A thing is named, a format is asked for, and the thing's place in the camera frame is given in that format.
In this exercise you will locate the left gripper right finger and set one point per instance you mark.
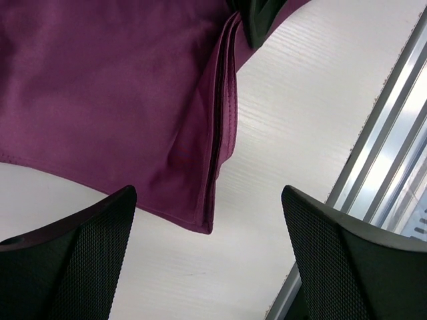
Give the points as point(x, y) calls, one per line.
point(351, 269)

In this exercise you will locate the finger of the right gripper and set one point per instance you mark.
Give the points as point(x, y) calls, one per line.
point(257, 17)

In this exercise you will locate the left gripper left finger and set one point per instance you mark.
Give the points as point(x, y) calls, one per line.
point(68, 269)

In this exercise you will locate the purple cloth napkin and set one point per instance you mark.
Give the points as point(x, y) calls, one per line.
point(111, 93)

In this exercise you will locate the front aluminium rail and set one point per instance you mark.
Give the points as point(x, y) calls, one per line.
point(383, 182)

